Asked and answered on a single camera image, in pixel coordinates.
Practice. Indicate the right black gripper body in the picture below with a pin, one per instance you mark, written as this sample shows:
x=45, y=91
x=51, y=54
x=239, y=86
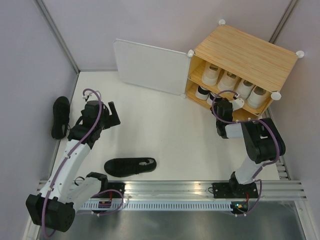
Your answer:
x=215, y=106

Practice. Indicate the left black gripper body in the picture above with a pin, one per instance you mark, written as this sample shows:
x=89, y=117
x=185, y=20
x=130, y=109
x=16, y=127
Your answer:
x=104, y=122

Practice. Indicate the black and white sneaker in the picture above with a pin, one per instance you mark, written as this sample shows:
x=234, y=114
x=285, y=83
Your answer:
x=212, y=98

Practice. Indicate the white leather sneaker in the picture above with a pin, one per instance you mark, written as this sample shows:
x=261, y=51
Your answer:
x=244, y=89
x=257, y=97

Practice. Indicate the beige lace sneaker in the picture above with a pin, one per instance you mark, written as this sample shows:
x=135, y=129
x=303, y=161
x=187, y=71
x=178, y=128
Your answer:
x=210, y=74

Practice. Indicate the black canvas sneaker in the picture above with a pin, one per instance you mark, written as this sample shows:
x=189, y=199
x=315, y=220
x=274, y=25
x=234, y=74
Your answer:
x=61, y=118
x=126, y=167

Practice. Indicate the white translucent cabinet door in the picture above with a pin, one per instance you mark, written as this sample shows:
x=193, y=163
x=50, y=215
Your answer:
x=152, y=67

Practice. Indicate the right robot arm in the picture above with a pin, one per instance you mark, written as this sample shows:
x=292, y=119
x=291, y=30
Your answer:
x=263, y=144

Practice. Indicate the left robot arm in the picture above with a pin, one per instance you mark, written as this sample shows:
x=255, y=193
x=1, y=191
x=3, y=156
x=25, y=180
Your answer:
x=56, y=204

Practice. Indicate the wooden shoe cabinet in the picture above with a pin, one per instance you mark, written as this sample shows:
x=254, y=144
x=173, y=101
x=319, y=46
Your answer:
x=255, y=60

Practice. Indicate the aluminium rail with cable duct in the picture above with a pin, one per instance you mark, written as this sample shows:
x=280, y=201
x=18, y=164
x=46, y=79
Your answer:
x=188, y=196

